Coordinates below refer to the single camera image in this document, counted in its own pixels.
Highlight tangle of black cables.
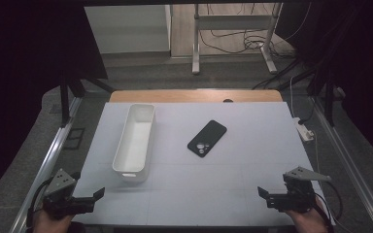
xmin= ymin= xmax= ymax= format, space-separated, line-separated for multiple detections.
xmin=198 ymin=3 xmax=295 ymax=59

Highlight white power strip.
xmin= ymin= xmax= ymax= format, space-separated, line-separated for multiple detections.
xmin=291 ymin=116 xmax=316 ymax=143

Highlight person's right hand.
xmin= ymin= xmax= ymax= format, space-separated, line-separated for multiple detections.
xmin=285 ymin=197 xmax=329 ymax=233

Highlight wooden table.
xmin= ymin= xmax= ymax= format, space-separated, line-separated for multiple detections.
xmin=109 ymin=89 xmax=284 ymax=104

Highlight thick black floor cables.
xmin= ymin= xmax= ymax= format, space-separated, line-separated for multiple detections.
xmin=252 ymin=57 xmax=315 ymax=91

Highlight white table mat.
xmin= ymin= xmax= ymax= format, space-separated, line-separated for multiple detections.
xmin=71 ymin=101 xmax=337 ymax=227

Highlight right hand-held gripper cable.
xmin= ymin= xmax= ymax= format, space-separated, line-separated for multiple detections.
xmin=314 ymin=193 xmax=334 ymax=227

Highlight person's left hand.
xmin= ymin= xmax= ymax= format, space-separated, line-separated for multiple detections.
xmin=32 ymin=207 xmax=76 ymax=233

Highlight white metal desk frame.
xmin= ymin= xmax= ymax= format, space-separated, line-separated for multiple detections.
xmin=191 ymin=3 xmax=284 ymax=76

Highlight white plastic storage bin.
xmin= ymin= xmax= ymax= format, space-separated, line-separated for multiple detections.
xmin=112 ymin=103 xmax=156 ymax=183

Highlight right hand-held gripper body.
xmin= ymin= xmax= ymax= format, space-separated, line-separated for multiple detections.
xmin=266 ymin=166 xmax=333 ymax=215

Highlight aluminium rail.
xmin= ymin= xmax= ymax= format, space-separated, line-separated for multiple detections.
xmin=310 ymin=96 xmax=373 ymax=232
xmin=9 ymin=96 xmax=83 ymax=233

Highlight black stand leg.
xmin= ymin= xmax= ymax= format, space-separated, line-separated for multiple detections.
xmin=305 ymin=74 xmax=338 ymax=127
xmin=58 ymin=76 xmax=116 ymax=127

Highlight black plug cable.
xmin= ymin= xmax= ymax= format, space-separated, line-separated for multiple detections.
xmin=297 ymin=96 xmax=317 ymax=125

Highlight left hand-held gripper cable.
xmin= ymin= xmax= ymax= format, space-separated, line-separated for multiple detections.
xmin=25 ymin=177 xmax=54 ymax=229

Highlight hand-held gripper cable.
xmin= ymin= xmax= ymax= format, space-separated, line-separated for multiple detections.
xmin=314 ymin=193 xmax=334 ymax=227
xmin=25 ymin=177 xmax=54 ymax=229

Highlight black smartphone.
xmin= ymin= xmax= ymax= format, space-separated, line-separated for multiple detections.
xmin=186 ymin=119 xmax=228 ymax=159

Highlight white cabinet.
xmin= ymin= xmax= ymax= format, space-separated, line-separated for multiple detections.
xmin=84 ymin=4 xmax=173 ymax=54

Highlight black floor cable loop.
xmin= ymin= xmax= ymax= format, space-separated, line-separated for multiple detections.
xmin=328 ymin=180 xmax=344 ymax=224

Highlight black curtain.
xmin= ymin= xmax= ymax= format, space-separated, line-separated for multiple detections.
xmin=275 ymin=0 xmax=373 ymax=169
xmin=0 ymin=0 xmax=109 ymax=208

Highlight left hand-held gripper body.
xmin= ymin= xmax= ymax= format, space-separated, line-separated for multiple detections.
xmin=42 ymin=168 xmax=96 ymax=221

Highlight dark floor vent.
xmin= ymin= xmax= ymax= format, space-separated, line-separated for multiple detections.
xmin=62 ymin=127 xmax=86 ymax=150

